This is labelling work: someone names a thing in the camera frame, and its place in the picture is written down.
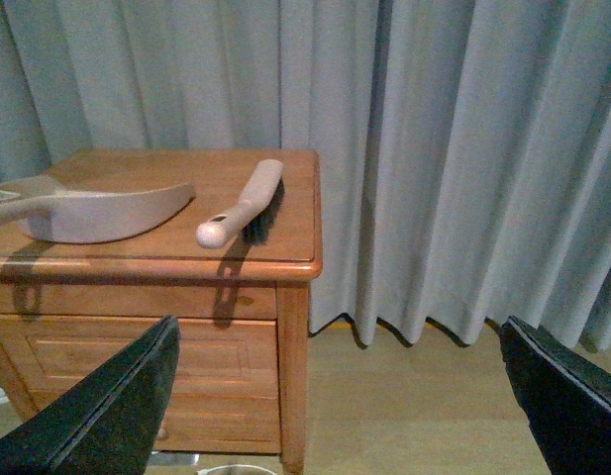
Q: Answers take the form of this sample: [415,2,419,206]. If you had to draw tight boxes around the grey curtain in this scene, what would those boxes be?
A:
[0,1,611,350]

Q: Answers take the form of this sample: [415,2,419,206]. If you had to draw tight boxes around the wooden nightstand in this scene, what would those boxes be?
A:
[0,149,323,474]

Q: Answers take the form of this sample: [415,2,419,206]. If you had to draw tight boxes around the beige plastic dustpan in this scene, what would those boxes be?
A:
[0,175,195,244]

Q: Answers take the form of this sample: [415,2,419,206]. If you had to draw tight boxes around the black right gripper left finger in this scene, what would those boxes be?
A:
[0,316,180,474]

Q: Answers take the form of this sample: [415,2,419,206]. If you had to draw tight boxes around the white cable on floor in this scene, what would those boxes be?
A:
[198,463,271,475]

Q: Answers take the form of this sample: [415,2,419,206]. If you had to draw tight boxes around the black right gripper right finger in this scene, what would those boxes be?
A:
[500,317,611,474]

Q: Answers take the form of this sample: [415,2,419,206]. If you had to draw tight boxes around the beige hand brush black bristles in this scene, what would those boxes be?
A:
[195,159,285,249]

